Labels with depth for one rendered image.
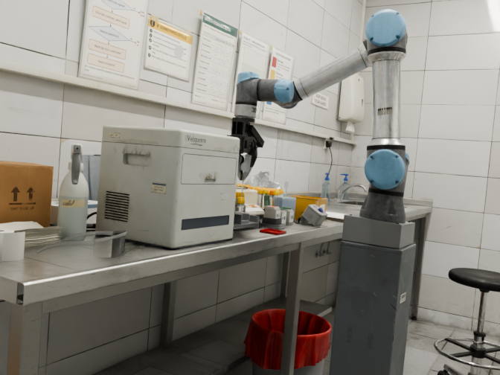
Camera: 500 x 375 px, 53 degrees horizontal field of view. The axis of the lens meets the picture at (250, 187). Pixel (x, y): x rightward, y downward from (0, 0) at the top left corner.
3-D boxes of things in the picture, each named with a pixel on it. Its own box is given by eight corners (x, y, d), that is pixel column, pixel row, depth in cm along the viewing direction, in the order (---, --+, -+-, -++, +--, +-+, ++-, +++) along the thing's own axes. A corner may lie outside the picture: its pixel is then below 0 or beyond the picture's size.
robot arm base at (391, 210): (412, 223, 171) (417, 194, 170) (392, 223, 159) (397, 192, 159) (372, 215, 181) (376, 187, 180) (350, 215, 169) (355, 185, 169)
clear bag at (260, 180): (265, 209, 253) (268, 172, 252) (232, 205, 258) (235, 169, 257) (277, 206, 277) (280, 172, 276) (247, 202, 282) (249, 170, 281)
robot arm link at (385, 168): (407, 189, 162) (408, 18, 162) (405, 190, 148) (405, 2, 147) (368, 189, 166) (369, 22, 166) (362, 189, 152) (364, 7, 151)
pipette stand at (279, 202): (283, 223, 201) (285, 198, 201) (268, 220, 206) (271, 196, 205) (297, 222, 209) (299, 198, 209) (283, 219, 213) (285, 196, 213)
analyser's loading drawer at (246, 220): (223, 234, 146) (225, 216, 146) (204, 230, 149) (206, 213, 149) (258, 228, 164) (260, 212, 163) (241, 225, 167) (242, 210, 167)
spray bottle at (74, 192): (70, 245, 121) (77, 143, 120) (45, 239, 126) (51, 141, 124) (97, 241, 128) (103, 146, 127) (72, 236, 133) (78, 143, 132)
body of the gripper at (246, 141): (224, 152, 171) (227, 116, 170) (237, 153, 178) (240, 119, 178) (244, 153, 167) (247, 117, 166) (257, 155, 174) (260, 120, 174)
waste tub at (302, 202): (316, 222, 212) (318, 199, 212) (286, 219, 218) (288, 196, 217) (326, 220, 224) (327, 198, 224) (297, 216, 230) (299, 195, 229)
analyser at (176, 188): (172, 251, 124) (181, 128, 123) (93, 234, 138) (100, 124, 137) (237, 239, 151) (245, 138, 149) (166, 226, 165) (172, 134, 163)
